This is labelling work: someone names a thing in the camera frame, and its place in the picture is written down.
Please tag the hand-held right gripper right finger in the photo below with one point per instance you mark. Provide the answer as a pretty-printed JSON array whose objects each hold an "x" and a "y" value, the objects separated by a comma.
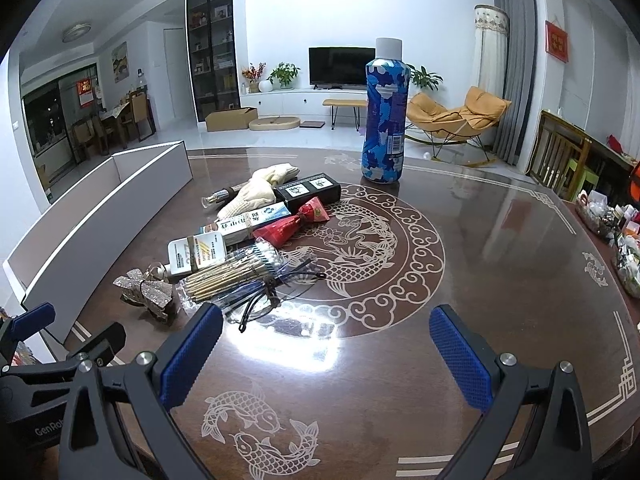
[{"x": 460, "y": 360}]

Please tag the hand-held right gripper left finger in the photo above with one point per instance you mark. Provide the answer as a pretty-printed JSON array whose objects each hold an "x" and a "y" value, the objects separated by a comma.
[{"x": 192, "y": 355}]

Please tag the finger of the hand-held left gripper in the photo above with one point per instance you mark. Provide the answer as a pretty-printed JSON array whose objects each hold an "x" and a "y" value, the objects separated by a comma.
[
  {"x": 35, "y": 316},
  {"x": 102, "y": 341}
]

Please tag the silver foil piece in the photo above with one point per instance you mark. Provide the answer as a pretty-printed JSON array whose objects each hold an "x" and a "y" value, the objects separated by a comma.
[{"x": 155, "y": 300}]

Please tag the cotton swabs pack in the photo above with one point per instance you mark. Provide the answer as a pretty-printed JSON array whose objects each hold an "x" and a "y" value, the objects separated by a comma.
[{"x": 225, "y": 275}]

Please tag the white blue card pack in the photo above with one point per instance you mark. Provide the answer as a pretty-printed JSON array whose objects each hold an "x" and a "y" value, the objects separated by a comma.
[{"x": 197, "y": 255}]

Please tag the black frame glasses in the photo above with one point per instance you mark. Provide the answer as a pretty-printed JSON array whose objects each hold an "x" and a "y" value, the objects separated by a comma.
[{"x": 273, "y": 294}]

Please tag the white container box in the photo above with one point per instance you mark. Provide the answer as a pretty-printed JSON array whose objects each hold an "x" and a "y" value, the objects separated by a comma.
[{"x": 100, "y": 210}]

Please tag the white blue toothpaste box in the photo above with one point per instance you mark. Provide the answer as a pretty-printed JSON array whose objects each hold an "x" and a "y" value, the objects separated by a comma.
[{"x": 250, "y": 220}]

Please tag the red fabric pouch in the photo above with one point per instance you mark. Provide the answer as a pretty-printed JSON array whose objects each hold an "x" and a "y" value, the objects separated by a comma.
[{"x": 280, "y": 230}]

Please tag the black rectangular box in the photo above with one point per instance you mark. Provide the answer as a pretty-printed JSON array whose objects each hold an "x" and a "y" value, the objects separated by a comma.
[{"x": 310, "y": 189}]

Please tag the metal pen with clear tip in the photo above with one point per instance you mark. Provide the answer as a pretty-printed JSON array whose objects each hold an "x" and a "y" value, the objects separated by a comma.
[{"x": 222, "y": 195}]

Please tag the cream knitted gloves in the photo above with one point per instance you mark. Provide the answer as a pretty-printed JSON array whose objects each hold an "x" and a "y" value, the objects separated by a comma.
[{"x": 260, "y": 182}]

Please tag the clutter of snack packets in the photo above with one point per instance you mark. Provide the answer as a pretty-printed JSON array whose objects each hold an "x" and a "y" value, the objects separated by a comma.
[{"x": 615, "y": 235}]

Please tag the wooden dining chair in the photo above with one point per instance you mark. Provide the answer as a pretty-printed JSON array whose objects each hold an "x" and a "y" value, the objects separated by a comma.
[{"x": 141, "y": 115}]

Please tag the wooden slatted chair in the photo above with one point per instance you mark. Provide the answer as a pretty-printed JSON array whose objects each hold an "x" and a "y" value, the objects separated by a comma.
[{"x": 560, "y": 155}]

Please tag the red door sign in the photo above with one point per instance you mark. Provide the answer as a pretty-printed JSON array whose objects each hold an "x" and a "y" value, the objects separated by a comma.
[{"x": 85, "y": 91}]

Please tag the cardboard box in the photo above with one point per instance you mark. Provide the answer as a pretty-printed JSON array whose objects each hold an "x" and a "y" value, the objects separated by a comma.
[{"x": 230, "y": 119}]

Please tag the beige oval floor tray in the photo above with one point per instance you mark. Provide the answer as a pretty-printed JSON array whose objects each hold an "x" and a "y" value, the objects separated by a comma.
[{"x": 275, "y": 123}]

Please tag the orange rocking lounge chair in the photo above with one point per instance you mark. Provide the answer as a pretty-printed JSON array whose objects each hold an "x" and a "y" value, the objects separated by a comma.
[{"x": 470, "y": 112}]

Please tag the blue patterned bottle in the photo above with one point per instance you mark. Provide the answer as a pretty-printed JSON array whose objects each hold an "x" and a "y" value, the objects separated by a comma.
[{"x": 382, "y": 110}]

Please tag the white television console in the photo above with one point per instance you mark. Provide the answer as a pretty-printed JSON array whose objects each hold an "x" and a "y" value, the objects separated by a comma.
[{"x": 290, "y": 102}]

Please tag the round white vase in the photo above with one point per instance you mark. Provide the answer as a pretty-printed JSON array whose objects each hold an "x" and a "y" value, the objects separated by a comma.
[{"x": 265, "y": 86}]

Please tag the wooden bench with metal legs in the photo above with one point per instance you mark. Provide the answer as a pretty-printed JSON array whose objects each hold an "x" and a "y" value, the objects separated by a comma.
[{"x": 345, "y": 103}]

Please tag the large leafy potted plant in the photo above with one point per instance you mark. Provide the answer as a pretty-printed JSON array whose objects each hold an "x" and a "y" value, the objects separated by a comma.
[{"x": 425, "y": 77}]

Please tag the red flowers in vase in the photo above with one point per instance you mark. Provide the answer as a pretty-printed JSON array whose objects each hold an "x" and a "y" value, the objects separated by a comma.
[{"x": 252, "y": 75}]

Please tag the round ceiling lamp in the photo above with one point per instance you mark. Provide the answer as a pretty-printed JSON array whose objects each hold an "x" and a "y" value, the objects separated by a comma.
[{"x": 76, "y": 31}]

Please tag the green potted plant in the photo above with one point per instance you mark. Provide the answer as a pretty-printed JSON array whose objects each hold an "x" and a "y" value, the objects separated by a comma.
[{"x": 284, "y": 74}]

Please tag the grey curtain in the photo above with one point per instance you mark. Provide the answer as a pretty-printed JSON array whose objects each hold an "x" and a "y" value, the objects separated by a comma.
[{"x": 515, "y": 60}]

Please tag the white lace cover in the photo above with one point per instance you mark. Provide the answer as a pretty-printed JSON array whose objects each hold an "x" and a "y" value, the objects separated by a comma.
[{"x": 490, "y": 50}]

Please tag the flat screen television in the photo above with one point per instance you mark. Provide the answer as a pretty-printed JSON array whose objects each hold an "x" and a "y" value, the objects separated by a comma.
[{"x": 340, "y": 65}]

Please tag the framed wall painting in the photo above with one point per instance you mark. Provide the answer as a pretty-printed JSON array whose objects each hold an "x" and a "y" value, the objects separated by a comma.
[{"x": 120, "y": 62}]

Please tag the red wall hanging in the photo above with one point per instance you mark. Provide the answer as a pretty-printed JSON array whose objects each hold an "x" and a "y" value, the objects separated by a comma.
[{"x": 557, "y": 42}]

